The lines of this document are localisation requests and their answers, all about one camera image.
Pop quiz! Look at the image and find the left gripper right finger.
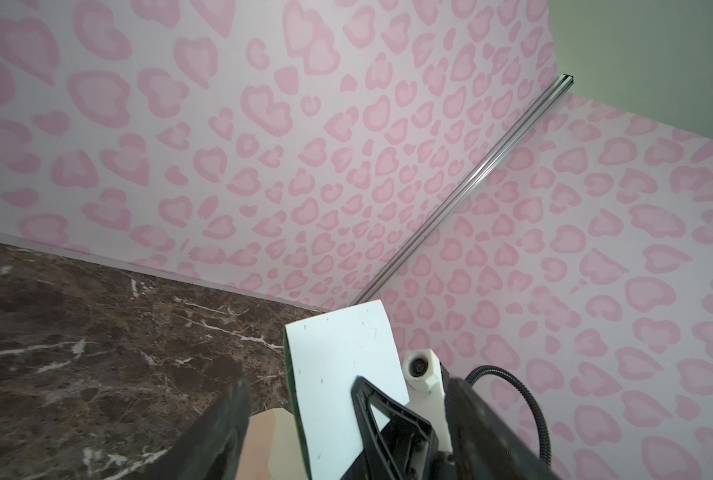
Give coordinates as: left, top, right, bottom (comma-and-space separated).
445, 378, 557, 480

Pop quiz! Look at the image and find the pink envelope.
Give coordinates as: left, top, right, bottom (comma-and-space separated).
236, 408, 308, 480

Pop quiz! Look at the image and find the green floral letter paper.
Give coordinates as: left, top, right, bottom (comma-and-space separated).
284, 300, 409, 479

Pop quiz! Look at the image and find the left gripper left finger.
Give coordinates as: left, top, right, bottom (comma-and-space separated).
152, 379, 252, 479

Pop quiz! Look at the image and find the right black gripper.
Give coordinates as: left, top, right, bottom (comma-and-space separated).
342, 376, 459, 480

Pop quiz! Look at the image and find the right rear aluminium post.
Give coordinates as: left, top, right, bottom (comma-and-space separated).
350, 73, 575, 306

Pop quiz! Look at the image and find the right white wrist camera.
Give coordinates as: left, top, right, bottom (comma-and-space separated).
402, 349, 453, 453

